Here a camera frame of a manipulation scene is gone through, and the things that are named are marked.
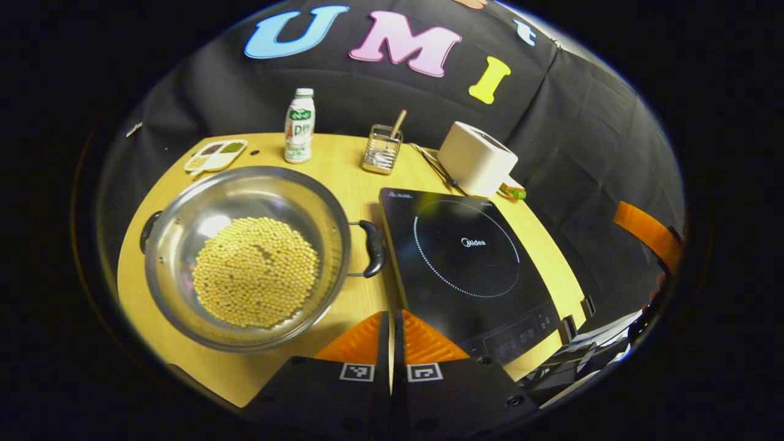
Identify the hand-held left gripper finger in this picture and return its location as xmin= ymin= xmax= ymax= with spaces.
xmin=392 ymin=309 xmax=541 ymax=431
xmin=242 ymin=311 xmax=393 ymax=431

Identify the black induction cooktop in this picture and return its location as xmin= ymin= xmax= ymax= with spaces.
xmin=379 ymin=187 xmax=561 ymax=366

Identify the pile of yellow soybeans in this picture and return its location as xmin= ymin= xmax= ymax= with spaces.
xmin=192 ymin=216 xmax=320 ymax=329

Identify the steel pot with black handles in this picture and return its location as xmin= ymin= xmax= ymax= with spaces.
xmin=140 ymin=165 xmax=386 ymax=353

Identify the black backdrop cloth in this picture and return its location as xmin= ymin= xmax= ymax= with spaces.
xmin=98 ymin=0 xmax=685 ymax=319

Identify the white toaster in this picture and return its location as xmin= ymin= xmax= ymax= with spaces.
xmin=437 ymin=121 xmax=519 ymax=198

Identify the white drink bottle green label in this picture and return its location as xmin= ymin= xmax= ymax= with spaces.
xmin=284 ymin=88 xmax=316 ymax=164

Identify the white divided dish of beans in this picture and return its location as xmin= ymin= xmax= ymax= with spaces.
xmin=184 ymin=139 xmax=249 ymax=176

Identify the black toaster cable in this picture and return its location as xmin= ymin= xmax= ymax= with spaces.
xmin=409 ymin=143 xmax=460 ymax=189

